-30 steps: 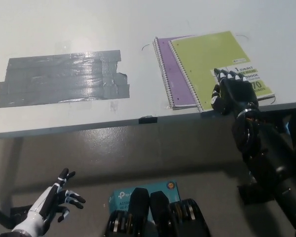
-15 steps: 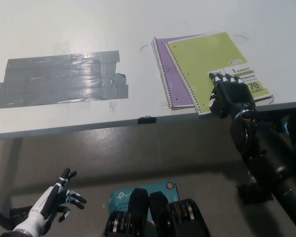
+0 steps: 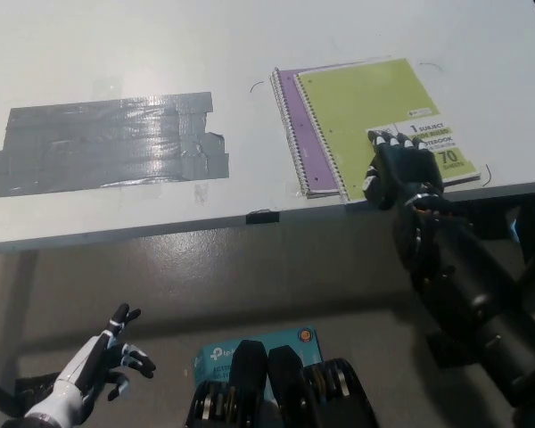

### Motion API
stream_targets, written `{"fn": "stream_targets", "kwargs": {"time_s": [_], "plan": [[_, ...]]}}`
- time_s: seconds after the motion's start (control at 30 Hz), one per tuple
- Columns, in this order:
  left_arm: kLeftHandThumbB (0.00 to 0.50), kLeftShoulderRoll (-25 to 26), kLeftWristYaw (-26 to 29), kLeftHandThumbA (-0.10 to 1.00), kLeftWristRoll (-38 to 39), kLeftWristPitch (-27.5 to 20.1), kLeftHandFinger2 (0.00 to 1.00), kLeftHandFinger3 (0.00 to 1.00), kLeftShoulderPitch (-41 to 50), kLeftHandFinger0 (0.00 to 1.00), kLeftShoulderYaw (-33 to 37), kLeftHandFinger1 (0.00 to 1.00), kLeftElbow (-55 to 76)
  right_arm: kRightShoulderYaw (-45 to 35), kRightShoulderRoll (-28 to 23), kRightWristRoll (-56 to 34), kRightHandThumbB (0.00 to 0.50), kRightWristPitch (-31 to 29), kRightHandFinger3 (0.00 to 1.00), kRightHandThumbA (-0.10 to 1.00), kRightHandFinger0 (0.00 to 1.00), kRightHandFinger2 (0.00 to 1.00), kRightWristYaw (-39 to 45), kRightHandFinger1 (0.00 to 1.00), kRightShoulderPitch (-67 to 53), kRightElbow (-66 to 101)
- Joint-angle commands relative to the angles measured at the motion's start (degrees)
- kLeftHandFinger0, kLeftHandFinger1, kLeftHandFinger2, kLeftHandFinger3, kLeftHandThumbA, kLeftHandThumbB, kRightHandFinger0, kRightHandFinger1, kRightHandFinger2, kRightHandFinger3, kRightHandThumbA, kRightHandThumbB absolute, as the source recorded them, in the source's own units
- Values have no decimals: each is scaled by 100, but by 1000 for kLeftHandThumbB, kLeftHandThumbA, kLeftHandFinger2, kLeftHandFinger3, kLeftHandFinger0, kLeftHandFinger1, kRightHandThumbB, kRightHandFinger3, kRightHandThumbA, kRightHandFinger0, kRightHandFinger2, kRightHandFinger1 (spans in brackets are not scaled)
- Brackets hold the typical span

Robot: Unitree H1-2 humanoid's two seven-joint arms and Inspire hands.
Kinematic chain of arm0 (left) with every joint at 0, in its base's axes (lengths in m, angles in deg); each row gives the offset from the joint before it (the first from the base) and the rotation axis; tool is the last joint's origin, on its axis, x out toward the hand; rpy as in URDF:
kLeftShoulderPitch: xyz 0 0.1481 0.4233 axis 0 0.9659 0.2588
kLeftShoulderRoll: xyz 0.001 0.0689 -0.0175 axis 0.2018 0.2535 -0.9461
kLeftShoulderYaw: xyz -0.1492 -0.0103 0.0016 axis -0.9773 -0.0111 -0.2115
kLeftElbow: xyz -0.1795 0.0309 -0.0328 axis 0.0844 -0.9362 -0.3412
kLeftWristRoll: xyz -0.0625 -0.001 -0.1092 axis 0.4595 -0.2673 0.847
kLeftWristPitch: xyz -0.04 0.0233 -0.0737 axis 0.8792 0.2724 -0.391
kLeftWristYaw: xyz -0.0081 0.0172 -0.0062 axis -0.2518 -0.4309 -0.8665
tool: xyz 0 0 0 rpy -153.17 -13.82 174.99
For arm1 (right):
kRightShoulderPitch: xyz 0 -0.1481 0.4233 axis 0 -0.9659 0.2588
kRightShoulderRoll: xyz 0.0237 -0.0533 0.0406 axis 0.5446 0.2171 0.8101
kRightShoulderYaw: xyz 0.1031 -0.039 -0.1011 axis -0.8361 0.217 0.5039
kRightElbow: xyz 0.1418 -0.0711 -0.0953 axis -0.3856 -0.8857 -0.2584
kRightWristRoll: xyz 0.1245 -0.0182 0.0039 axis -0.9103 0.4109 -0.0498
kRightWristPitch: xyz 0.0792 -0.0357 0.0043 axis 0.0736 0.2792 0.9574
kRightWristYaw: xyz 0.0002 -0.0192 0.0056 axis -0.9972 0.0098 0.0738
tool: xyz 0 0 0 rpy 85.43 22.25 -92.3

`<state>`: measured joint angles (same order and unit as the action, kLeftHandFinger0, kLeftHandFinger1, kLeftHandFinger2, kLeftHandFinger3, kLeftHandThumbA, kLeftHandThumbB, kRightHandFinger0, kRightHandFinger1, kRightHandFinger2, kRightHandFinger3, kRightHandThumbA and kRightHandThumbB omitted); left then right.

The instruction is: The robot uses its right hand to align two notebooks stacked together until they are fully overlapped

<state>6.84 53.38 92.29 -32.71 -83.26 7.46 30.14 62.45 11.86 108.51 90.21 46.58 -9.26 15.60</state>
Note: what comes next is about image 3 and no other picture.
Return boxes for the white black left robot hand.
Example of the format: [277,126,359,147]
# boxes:
[55,302,157,402]

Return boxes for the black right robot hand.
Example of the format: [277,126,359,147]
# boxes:
[361,129,445,211]

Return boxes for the green Mead spiral notebook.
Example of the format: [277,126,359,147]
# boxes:
[292,57,482,204]

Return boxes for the black robot body blocks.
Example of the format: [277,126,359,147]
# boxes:
[185,339,380,428]

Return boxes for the grey table leg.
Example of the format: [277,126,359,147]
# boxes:
[20,251,39,358]

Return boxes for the purple spiral notebook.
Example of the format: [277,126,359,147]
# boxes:
[269,56,393,201]

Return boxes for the teal tp-link box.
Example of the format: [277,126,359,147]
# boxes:
[192,325,325,393]

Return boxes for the small black tape piece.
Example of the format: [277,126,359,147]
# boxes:
[245,210,281,225]

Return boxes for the grey duct tape patch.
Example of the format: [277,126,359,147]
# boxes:
[0,91,231,200]

